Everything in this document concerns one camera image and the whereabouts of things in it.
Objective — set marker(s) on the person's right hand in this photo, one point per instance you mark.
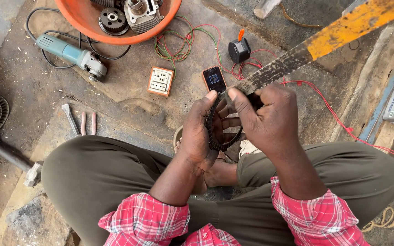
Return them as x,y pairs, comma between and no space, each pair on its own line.
272,119

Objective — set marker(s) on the person's left hand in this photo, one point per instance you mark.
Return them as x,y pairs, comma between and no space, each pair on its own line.
195,136

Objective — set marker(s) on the long yellow-painted metal blade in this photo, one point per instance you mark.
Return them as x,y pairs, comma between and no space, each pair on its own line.
337,32

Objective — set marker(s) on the beige sandal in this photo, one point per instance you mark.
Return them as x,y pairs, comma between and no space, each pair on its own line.
177,136

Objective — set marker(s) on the white cloth rag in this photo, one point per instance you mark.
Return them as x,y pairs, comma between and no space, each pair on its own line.
249,148

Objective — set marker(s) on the person's bare foot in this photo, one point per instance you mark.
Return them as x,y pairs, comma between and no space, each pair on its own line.
219,174

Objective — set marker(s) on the phone in orange case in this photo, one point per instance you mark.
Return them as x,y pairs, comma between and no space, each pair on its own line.
214,79

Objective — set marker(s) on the orange-framed white socket board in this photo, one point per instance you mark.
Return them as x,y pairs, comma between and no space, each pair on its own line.
160,81

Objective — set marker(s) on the black box with orange lever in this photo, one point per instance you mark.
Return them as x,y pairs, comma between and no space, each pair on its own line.
238,50

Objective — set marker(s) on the olive green trousers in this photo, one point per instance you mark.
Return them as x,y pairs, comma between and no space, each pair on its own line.
94,177

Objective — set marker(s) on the white plastic tube piece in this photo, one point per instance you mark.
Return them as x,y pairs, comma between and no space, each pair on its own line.
265,7

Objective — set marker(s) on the red plaid shirt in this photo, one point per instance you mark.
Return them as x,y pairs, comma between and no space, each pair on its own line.
320,222

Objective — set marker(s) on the grey steel spanner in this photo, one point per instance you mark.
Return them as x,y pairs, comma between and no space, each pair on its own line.
70,118

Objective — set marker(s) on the grey finned engine cylinder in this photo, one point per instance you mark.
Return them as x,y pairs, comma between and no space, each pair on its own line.
142,15

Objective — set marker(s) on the dark toothed gear sprocket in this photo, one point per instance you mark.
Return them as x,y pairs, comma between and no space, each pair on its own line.
113,21

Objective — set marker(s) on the teal angle grinder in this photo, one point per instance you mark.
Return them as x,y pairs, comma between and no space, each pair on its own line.
70,54

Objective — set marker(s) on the dark ribbed engine part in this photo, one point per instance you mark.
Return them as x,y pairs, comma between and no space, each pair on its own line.
103,2

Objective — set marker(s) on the orange plastic basin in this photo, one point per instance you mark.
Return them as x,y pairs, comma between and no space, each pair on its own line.
80,17

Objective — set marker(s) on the blue painted metal rail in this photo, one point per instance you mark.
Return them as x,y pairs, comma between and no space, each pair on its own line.
385,102

